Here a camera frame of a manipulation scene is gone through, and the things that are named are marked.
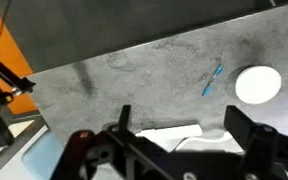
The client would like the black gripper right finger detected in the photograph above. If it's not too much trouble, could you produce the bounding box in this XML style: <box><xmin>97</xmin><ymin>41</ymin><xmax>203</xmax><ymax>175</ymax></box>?
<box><xmin>223</xmin><ymin>104</ymin><xmax>288</xmax><ymax>180</ymax></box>

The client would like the black cable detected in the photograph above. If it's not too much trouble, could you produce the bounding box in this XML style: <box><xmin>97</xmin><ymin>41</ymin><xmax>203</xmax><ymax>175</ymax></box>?
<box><xmin>0</xmin><ymin>0</ymin><xmax>14</xmax><ymax>50</ymax></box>

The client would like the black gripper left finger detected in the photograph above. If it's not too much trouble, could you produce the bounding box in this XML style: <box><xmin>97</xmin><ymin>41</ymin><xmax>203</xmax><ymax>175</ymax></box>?
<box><xmin>50</xmin><ymin>104</ymin><xmax>185</xmax><ymax>180</ymax></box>

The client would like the light blue sheet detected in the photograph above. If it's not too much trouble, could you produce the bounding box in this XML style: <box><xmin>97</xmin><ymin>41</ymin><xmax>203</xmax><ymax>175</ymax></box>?
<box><xmin>21</xmin><ymin>129</ymin><xmax>65</xmax><ymax>180</ymax></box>

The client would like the blue pen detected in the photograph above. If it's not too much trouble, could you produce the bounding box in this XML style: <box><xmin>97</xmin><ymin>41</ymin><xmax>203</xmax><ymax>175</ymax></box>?
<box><xmin>201</xmin><ymin>63</ymin><xmax>224</xmax><ymax>98</ymax></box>

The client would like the white bowl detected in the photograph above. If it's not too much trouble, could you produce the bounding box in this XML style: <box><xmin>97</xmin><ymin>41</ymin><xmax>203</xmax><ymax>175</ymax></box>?
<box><xmin>234</xmin><ymin>65</ymin><xmax>283</xmax><ymax>105</ymax></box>

